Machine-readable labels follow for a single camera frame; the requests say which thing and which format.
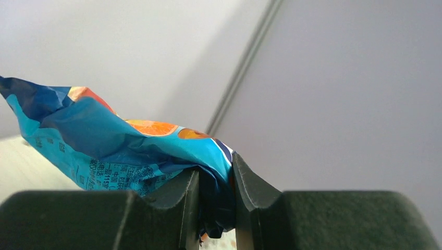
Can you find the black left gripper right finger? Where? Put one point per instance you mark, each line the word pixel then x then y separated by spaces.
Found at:
pixel 267 218

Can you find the blue fruit candy bag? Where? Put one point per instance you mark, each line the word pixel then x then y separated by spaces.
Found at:
pixel 78 133

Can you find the white two-tier shelf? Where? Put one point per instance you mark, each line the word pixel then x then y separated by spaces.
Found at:
pixel 23 168

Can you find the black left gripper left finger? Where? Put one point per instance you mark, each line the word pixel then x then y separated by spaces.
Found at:
pixel 165 219

